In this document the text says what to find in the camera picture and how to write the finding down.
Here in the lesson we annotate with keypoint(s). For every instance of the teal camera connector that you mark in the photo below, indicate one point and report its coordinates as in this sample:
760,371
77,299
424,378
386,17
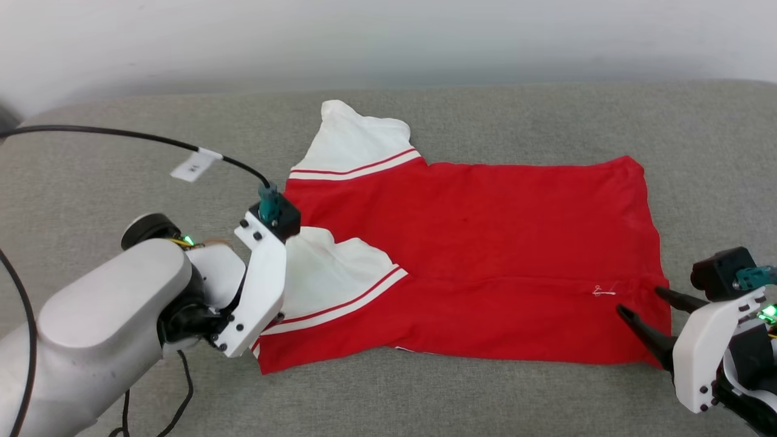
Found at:
269,206
749,279

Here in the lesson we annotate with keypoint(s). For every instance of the red and white shirt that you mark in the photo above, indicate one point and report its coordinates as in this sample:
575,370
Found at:
485,243

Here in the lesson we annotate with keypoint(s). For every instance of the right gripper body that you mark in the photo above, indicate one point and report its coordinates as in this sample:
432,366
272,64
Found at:
753,358

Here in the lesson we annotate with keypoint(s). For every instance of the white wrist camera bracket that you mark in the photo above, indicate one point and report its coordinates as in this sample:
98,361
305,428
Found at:
261,291
704,340

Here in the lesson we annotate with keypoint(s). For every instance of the grey fabric sofa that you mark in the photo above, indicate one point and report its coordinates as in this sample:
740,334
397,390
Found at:
485,400

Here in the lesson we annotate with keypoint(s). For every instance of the grey metal pole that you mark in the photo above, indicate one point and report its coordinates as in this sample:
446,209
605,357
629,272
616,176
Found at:
7,115

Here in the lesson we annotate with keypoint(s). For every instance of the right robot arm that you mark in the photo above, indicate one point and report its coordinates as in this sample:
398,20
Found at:
753,419

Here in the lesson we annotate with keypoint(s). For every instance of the teal right camera connector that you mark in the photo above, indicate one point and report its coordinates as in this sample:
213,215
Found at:
749,279

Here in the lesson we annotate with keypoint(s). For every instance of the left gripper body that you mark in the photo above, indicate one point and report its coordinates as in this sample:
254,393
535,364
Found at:
218,273

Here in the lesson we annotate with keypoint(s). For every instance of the teal left camera connector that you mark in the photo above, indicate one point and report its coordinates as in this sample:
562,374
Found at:
269,206

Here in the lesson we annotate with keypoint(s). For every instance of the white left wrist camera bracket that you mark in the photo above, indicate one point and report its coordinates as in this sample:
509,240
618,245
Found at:
261,291

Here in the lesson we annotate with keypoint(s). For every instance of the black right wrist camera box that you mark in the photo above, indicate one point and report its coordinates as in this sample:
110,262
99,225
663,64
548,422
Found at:
719,273

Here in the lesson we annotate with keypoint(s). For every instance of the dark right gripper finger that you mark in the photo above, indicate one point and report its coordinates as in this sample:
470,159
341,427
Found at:
683,300
652,340

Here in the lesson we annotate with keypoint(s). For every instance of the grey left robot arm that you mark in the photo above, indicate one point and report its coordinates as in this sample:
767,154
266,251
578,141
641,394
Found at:
109,315

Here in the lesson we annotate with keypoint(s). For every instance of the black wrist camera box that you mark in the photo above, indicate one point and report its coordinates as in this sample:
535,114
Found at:
288,221
719,273

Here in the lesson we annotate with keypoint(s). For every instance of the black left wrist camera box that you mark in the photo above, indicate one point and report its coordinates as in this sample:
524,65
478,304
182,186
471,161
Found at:
288,221

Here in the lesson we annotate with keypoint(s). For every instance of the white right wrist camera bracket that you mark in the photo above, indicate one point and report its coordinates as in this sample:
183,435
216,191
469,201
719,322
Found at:
704,340

